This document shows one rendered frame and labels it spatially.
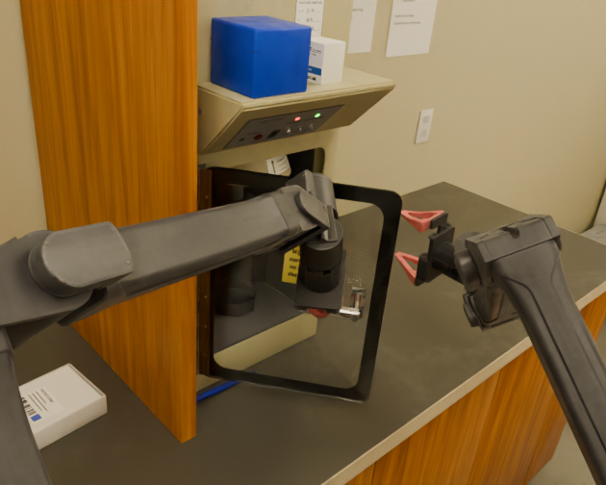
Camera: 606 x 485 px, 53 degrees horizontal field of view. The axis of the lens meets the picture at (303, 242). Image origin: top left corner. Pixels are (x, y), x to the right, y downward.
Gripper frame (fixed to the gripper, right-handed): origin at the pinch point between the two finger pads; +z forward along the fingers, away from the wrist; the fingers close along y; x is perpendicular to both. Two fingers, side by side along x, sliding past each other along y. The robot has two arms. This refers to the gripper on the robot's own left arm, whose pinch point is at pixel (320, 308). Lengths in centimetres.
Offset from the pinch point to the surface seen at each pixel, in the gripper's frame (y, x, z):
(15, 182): -24, -63, 6
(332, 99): -24.1, -1.2, -20.5
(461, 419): -6, 31, 53
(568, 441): -45, 94, 162
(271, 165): -25.3, -11.7, -3.7
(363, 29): -100, 0, 19
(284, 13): -34.5, -9.8, -27.5
